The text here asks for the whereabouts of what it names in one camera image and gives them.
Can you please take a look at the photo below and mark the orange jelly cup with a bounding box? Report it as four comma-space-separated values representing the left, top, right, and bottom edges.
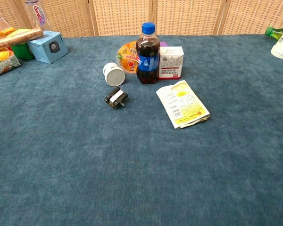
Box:
116, 40, 140, 76

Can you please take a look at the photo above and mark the light blue speaker box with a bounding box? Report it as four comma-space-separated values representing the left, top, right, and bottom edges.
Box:
27, 30, 69, 65

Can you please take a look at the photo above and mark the woven bamboo folding screen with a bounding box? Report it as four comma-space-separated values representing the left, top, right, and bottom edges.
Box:
0, 0, 283, 36

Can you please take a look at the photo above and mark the black white clip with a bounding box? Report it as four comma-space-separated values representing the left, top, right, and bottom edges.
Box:
104, 87, 128, 110

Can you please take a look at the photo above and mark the clear water bottle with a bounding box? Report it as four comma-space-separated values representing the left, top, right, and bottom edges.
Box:
23, 0, 53, 32

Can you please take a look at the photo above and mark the orange juice carton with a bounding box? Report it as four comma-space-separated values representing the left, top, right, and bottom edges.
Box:
0, 48, 21, 79

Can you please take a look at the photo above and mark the white red carton box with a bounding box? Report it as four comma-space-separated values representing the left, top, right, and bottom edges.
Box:
158, 46, 185, 81

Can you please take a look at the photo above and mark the green cup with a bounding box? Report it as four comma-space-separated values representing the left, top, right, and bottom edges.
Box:
10, 42, 35, 60

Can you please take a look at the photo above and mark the yellow snack packet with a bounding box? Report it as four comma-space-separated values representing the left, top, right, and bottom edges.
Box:
156, 80, 211, 129

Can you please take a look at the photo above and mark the white plastic jar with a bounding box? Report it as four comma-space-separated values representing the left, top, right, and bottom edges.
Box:
102, 62, 126, 87

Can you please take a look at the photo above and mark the blue cloth table cover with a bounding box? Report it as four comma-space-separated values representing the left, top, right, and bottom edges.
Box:
0, 34, 283, 226

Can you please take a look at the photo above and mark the green plastic bottle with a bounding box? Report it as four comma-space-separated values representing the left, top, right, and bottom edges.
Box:
264, 25, 283, 41

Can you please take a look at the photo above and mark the long brown snack pack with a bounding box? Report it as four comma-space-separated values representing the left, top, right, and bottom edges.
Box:
0, 27, 45, 54

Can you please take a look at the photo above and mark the cola bottle blue cap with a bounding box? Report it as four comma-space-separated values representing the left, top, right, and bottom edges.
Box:
135, 22, 161, 85

